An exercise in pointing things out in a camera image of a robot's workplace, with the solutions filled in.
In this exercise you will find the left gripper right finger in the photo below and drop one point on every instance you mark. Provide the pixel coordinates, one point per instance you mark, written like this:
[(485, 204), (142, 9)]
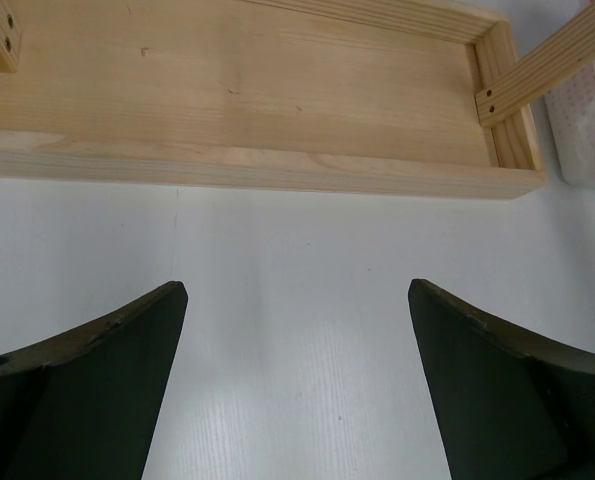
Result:
[(509, 403)]

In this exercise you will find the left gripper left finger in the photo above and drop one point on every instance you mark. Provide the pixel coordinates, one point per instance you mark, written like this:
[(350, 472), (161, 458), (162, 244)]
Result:
[(84, 404)]

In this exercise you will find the wooden hanger rack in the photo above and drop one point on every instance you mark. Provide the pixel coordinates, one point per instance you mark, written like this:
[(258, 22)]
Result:
[(380, 97)]

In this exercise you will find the white plastic laundry basket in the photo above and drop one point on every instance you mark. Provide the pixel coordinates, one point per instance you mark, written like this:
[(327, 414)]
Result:
[(571, 110)]

